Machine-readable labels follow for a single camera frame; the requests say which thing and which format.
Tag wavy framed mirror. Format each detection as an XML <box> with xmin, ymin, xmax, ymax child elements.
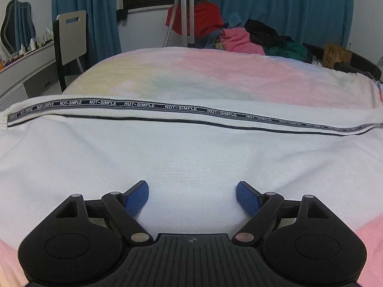
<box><xmin>1</xmin><ymin>0</ymin><xmax>36</xmax><ymax>55</ymax></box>

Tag red garment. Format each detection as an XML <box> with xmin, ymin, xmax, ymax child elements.
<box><xmin>166</xmin><ymin>0</ymin><xmax>225</xmax><ymax>38</ymax></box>

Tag green garment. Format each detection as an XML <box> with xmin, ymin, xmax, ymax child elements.
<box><xmin>264</xmin><ymin>42</ymin><xmax>312</xmax><ymax>64</ymax></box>

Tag white garment with ribbed cuffs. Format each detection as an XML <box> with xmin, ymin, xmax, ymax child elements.
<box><xmin>1</xmin><ymin>95</ymin><xmax>382</xmax><ymax>247</ymax></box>

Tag white chair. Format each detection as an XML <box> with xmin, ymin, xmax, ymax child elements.
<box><xmin>53</xmin><ymin>11</ymin><xmax>87</xmax><ymax>92</ymax></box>

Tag black garment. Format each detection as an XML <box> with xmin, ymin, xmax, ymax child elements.
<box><xmin>244</xmin><ymin>19</ymin><xmax>294</xmax><ymax>49</ymax></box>

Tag pink garment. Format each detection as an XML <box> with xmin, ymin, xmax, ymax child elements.
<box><xmin>219</xmin><ymin>27</ymin><xmax>265</xmax><ymax>56</ymax></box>

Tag blue curtain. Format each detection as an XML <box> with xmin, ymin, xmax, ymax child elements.
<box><xmin>52</xmin><ymin>0</ymin><xmax>354</xmax><ymax>66</ymax></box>

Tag cardboard box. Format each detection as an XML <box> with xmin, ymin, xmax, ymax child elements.
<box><xmin>322</xmin><ymin>42</ymin><xmax>353</xmax><ymax>69</ymax></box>

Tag white dresser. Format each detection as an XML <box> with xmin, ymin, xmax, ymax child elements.
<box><xmin>1</xmin><ymin>43</ymin><xmax>61</xmax><ymax>111</ymax></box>

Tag pastel patterned bed sheet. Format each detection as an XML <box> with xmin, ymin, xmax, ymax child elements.
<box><xmin>1</xmin><ymin>47</ymin><xmax>382</xmax><ymax>286</ymax></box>

